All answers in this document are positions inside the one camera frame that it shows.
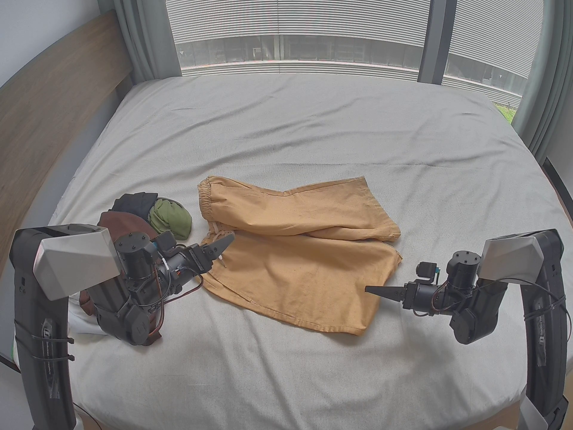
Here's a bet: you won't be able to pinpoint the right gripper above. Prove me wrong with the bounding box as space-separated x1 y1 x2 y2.
401 282 448 317

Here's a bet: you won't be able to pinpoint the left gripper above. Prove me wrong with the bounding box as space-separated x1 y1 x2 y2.
178 233 236 277

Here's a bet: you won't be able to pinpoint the grey-green curtain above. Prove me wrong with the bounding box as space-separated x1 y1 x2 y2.
510 0 573 162
93 0 182 84

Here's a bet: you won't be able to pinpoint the white garment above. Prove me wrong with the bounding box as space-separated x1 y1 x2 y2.
67 303 106 337

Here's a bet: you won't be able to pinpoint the black garment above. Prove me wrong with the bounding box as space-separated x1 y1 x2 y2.
111 192 159 223

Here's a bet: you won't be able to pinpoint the green garment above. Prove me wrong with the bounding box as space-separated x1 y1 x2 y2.
148 197 193 241

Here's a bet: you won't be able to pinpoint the bed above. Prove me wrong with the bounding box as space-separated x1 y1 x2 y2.
0 9 573 430

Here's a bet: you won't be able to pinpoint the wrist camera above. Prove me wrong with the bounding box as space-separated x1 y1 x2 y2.
152 230 177 254
416 262 439 284

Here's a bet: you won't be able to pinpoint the brown garment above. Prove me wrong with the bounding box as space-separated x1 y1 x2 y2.
78 211 180 346

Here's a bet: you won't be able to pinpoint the tan shorts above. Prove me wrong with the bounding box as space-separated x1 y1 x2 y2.
197 175 402 337

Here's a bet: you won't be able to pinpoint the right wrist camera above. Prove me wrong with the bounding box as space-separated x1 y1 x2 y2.
416 262 439 284

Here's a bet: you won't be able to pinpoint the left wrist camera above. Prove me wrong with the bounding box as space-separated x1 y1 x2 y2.
152 230 177 254

